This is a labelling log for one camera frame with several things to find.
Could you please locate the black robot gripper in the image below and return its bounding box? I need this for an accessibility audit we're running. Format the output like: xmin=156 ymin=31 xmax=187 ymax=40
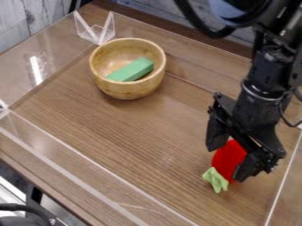
xmin=206 ymin=79 xmax=287 ymax=183

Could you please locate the red plush strawberry toy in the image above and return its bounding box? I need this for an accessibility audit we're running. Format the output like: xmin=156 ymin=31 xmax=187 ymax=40
xmin=202 ymin=139 xmax=247 ymax=193

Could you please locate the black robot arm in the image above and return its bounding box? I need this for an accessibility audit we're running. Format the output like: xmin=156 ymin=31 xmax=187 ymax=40
xmin=206 ymin=0 xmax=302 ymax=182

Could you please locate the green rectangular block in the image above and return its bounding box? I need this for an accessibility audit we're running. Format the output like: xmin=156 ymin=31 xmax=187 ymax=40
xmin=106 ymin=57 xmax=154 ymax=82

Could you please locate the wooden bowl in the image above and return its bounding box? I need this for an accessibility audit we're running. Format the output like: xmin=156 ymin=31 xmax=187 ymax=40
xmin=88 ymin=38 xmax=166 ymax=100

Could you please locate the black cable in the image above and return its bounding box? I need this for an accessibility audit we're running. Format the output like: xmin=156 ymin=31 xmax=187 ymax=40
xmin=172 ymin=0 xmax=273 ymax=39

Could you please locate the clear acrylic tray wall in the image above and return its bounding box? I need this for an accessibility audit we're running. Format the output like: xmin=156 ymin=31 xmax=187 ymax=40
xmin=0 ymin=100 xmax=198 ymax=226

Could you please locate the clear acrylic corner bracket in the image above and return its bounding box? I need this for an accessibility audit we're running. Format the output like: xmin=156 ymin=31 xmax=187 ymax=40
xmin=74 ymin=11 xmax=116 ymax=45

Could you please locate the black table leg bracket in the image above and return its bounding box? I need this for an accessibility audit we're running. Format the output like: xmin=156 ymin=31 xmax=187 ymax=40
xmin=0 ymin=185 xmax=68 ymax=226

